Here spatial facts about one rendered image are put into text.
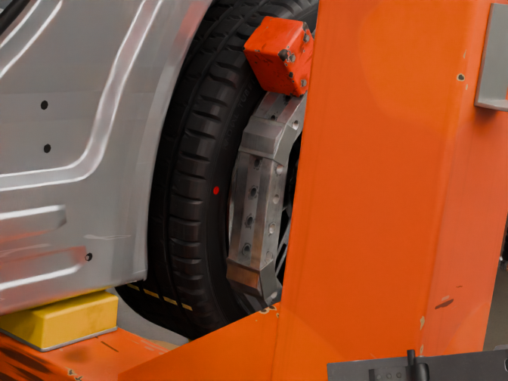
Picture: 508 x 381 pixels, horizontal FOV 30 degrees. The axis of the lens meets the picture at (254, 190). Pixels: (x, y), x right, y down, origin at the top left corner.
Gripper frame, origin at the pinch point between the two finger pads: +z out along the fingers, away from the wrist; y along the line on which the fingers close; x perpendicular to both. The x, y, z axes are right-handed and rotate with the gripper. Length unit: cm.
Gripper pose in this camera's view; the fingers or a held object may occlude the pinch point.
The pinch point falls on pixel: (370, 378)
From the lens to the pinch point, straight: 80.7
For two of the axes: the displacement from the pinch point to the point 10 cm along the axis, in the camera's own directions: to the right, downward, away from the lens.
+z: -9.6, 1.3, 2.5
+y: 2.7, 2.0, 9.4
